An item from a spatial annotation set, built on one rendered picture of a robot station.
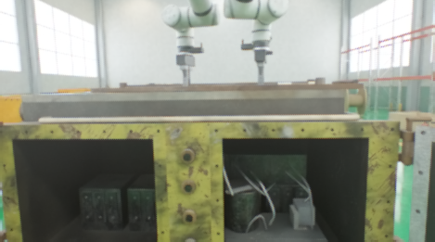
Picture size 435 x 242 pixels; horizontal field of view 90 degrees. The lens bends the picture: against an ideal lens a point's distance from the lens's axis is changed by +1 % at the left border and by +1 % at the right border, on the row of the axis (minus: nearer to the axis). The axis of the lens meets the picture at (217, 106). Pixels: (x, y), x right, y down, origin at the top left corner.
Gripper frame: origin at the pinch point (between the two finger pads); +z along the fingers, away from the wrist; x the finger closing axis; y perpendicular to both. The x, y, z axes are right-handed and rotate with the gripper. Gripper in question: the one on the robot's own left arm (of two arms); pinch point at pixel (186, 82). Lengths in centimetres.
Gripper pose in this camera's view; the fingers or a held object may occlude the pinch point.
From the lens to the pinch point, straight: 111.9
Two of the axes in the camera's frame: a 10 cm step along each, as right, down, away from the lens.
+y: -9.6, -0.1, 2.7
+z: 0.2, 10.0, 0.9
